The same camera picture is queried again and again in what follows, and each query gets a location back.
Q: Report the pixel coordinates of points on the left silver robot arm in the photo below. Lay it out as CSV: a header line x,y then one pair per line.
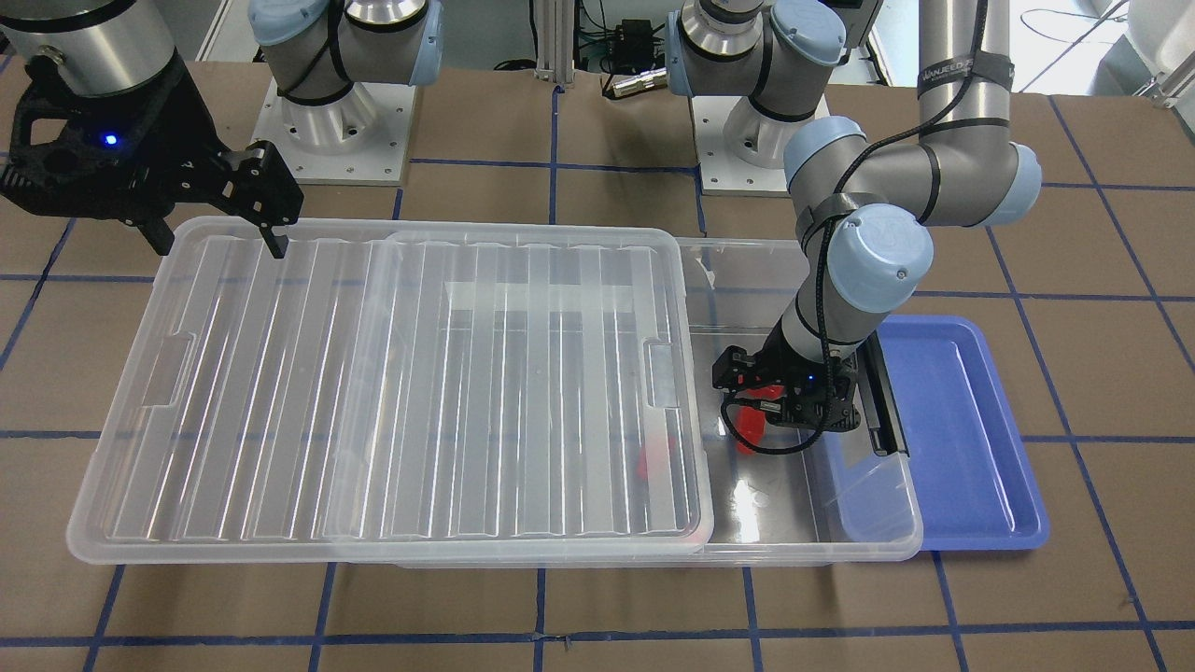
x,y
864,208

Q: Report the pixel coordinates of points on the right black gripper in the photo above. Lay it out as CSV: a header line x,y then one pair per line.
x,y
170,131

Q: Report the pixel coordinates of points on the clear plastic storage box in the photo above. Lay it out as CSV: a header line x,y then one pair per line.
x,y
769,507

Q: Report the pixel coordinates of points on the clear plastic box lid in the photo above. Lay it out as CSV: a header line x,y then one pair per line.
x,y
409,392

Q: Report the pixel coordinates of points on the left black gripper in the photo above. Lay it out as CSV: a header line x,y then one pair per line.
x,y
737,370

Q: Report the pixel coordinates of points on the blue plastic tray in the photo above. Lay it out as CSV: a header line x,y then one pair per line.
x,y
964,482

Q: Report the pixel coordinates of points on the black box latch handle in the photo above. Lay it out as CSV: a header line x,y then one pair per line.
x,y
880,407

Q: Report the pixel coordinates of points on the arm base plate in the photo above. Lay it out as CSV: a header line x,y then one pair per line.
x,y
360,140
739,151

